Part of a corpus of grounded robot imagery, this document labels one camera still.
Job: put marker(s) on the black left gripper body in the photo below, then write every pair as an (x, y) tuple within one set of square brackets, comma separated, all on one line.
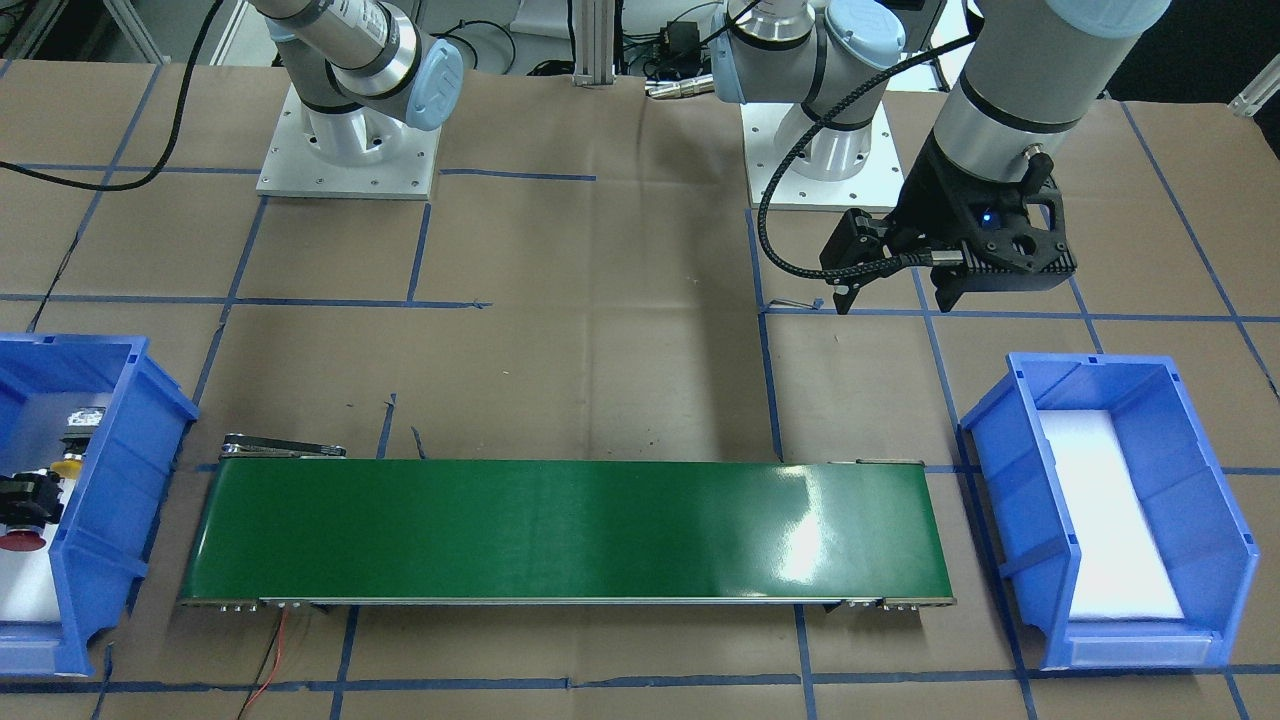
[(928, 200)]

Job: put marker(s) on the white foam pad destination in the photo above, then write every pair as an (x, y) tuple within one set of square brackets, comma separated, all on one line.
[(33, 441)]

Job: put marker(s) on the aluminium frame post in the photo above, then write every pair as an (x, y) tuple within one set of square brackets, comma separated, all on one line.
[(593, 35)]

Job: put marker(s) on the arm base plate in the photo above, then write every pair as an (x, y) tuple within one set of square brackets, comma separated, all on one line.
[(837, 170), (356, 155)]

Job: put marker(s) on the blue source bin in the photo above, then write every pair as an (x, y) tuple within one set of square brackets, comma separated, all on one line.
[(1207, 548)]

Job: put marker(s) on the yellow push button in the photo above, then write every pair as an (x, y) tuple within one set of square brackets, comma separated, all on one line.
[(77, 435)]

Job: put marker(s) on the blue destination bin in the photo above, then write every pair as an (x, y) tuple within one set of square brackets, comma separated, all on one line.
[(103, 541)]

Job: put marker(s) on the red push button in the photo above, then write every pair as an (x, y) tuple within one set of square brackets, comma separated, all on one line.
[(22, 538)]

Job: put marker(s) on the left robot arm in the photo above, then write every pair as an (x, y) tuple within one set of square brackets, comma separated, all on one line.
[(1033, 71)]

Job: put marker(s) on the green conveyor belt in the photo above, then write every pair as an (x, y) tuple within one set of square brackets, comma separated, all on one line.
[(510, 532)]

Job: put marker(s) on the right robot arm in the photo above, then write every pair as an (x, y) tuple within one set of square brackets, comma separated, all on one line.
[(167, 225)]

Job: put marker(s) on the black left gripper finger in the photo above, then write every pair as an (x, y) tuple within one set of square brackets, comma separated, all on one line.
[(949, 286), (857, 242)]

